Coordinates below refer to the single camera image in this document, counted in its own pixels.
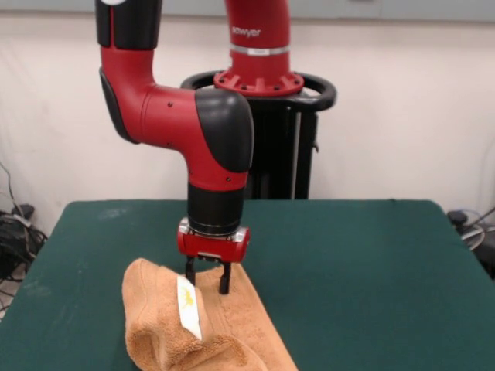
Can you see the dark green table cloth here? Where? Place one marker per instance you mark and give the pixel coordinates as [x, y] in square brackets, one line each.
[348, 290]

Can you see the orange-brown towel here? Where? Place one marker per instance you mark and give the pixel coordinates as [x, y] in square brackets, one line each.
[162, 309]

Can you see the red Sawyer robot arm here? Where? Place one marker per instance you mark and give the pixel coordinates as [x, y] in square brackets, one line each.
[174, 112]

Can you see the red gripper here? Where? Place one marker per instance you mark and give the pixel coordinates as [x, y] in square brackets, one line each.
[212, 245]

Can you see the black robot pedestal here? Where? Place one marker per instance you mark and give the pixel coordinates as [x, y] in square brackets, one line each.
[282, 154]

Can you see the small black power brick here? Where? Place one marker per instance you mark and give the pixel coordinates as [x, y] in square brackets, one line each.
[23, 210]
[457, 217]

